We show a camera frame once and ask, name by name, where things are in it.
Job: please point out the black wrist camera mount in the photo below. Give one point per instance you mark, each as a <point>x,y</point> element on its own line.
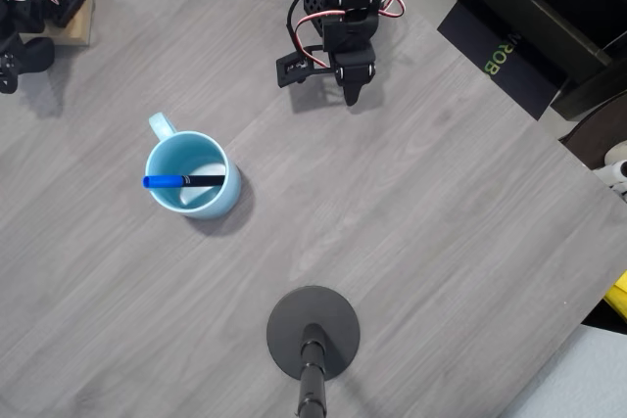
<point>289,68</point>

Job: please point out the dark brown round seat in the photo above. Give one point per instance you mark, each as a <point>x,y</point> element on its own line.
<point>593,139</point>

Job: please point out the yellow object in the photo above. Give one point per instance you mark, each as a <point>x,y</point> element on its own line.
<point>618,295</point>

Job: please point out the white plastic device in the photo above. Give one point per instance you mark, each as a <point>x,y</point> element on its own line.
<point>618,151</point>

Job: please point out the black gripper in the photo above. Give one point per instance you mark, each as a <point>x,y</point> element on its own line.
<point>356,71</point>

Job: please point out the black round base camera stand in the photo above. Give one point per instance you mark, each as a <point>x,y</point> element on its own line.
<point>294,320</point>

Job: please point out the dark furniture frame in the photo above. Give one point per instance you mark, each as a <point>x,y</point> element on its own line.
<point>563,21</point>

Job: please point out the wooden base board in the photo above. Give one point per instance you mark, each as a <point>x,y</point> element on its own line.
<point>81,26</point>

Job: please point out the light blue ceramic mug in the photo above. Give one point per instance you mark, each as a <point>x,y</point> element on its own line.
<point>230,198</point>

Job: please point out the black idle robot arm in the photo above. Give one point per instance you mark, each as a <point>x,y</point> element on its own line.
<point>19,12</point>

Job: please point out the white bedding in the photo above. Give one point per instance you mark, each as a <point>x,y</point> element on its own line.
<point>578,379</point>

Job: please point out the black box with green letters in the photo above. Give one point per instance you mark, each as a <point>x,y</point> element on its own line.
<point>470,31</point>

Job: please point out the blue and black pen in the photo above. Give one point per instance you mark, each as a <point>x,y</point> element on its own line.
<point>164,182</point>

